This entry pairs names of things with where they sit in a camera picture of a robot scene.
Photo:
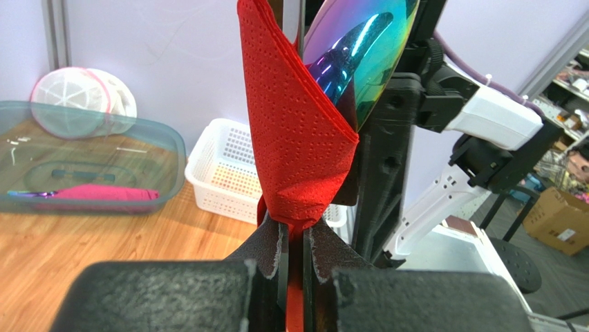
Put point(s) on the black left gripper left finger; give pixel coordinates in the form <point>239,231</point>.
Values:
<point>244,292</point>

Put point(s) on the silver table knife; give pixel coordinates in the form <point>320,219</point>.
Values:
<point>293,23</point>

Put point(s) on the black round stool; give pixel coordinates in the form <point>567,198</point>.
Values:
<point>519,265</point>

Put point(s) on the red paper napkin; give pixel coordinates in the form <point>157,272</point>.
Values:
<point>303,148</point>

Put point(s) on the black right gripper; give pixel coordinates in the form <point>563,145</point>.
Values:
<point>422,90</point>

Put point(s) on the pink item in tray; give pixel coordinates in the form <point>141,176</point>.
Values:
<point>93,192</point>

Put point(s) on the white perforated plastic basket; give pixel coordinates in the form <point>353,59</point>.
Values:
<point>222,170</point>

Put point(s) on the iridescent rainbow spoon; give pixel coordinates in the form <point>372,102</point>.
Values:
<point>352,48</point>

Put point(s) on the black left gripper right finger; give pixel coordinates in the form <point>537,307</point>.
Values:
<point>344,292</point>

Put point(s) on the translucent teal plastic tray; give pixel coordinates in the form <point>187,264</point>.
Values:
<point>35,164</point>

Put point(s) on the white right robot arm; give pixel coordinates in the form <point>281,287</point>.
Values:
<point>502,137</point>

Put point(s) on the white mesh laundry bag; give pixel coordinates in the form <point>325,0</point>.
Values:
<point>75,103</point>

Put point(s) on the brown cardboard box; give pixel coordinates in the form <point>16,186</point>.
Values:
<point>559,220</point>

